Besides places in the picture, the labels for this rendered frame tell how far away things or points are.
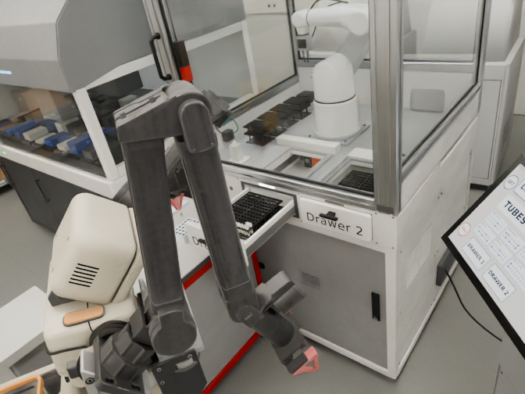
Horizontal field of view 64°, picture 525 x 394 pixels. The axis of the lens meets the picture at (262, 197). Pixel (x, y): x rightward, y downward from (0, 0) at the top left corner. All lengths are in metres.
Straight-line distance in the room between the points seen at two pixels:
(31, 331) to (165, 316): 1.06
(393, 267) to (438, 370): 0.75
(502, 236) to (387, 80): 0.50
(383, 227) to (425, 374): 0.90
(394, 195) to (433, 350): 1.07
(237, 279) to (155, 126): 0.31
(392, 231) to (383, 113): 0.42
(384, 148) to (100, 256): 0.88
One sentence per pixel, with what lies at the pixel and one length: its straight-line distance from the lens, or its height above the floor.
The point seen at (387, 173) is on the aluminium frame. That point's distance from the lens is 1.37.
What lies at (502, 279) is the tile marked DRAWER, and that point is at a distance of 1.15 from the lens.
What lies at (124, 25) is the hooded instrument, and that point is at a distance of 2.17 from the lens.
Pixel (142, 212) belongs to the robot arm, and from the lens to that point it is 0.63.
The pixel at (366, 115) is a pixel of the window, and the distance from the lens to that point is 1.33.
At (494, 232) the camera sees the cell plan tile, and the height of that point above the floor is 1.06.
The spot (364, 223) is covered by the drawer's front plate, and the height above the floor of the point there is 0.90.
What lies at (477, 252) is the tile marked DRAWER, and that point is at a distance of 1.23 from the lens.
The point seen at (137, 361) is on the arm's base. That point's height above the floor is 1.21.
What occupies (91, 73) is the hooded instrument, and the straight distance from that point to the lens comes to 2.07.
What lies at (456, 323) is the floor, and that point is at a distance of 2.41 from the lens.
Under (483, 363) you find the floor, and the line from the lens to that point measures 2.28.
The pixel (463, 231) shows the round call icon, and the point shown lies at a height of 1.01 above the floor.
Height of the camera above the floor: 1.78
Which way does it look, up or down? 31 degrees down
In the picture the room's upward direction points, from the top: 11 degrees counter-clockwise
